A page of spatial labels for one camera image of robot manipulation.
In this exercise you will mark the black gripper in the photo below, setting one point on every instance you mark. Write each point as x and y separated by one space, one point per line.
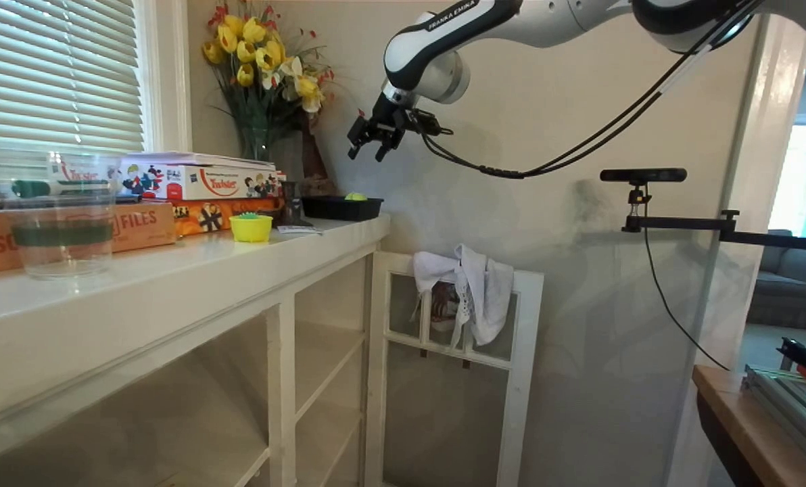
393 113

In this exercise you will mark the green apple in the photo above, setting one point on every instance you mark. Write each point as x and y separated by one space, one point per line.
358 196

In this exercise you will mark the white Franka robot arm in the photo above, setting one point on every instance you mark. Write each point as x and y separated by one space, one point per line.
473 21

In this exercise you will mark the brown decorative object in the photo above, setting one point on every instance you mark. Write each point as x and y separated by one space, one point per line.
314 165

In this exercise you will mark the black rectangular tray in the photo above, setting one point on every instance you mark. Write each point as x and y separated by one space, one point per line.
342 209

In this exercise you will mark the small black figurine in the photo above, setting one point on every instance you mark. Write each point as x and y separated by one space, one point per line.
293 205

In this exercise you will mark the clear glass vase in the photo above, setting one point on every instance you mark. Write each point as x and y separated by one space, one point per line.
257 139

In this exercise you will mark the small yellow cup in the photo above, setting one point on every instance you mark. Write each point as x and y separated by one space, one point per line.
253 228

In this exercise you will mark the yellow and white flower bouquet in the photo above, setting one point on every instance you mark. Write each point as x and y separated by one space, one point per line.
254 43

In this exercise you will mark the orange board game box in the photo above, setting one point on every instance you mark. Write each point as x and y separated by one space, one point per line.
232 211

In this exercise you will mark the white board game box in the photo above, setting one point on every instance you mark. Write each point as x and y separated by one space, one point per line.
214 180

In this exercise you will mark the white cloth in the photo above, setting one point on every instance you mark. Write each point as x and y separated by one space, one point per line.
485 292

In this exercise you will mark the white shelf cabinet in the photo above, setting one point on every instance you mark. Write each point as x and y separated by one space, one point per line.
196 272

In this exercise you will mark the brown cardboard box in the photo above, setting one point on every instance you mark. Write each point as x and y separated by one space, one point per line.
146 224

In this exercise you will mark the clear plastic cup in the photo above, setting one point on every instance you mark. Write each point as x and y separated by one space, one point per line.
89 216
35 224

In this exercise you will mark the white window blind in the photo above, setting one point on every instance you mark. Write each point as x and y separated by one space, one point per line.
51 71

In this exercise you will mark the gray sofa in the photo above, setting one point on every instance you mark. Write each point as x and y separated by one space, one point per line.
795 278

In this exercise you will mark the red and black tool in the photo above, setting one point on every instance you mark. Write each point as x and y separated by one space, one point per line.
800 356

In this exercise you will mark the wooden table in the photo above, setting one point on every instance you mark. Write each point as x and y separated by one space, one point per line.
749 435

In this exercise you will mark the gray flat tray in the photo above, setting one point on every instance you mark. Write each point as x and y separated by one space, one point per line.
795 407

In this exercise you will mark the black stereo camera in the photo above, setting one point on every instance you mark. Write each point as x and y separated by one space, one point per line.
641 173

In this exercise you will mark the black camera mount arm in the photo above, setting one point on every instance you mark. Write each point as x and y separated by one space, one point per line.
690 223

